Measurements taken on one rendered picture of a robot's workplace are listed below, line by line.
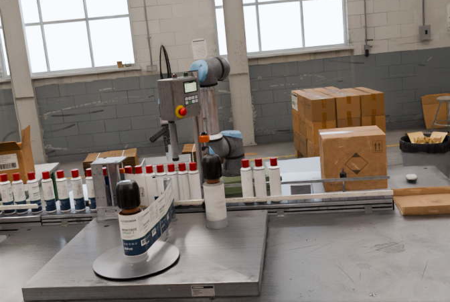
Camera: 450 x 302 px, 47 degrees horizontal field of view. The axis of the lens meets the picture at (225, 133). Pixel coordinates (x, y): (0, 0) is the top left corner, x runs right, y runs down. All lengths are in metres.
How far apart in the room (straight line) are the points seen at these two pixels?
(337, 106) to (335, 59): 2.36
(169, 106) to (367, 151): 0.97
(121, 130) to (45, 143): 1.16
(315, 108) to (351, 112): 0.41
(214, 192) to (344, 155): 0.76
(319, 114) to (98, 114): 3.65
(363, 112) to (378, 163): 3.29
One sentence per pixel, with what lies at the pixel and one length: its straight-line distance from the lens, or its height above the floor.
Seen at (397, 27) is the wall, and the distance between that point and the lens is 8.31.
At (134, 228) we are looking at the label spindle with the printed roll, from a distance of 1.83.
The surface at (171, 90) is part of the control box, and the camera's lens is 2.33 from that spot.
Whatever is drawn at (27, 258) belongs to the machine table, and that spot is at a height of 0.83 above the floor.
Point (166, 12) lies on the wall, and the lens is 7.78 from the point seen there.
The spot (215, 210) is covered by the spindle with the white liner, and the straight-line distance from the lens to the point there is 2.09.
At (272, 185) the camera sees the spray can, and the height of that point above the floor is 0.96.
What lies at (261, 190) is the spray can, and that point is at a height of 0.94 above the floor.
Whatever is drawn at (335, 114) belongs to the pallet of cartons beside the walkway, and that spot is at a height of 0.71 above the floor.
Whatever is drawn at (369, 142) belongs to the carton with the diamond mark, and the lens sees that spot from 2.54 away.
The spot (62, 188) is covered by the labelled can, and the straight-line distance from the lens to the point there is 2.59.
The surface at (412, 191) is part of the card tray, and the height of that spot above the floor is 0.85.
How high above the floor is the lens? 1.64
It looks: 10 degrees down
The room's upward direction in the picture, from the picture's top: 5 degrees counter-clockwise
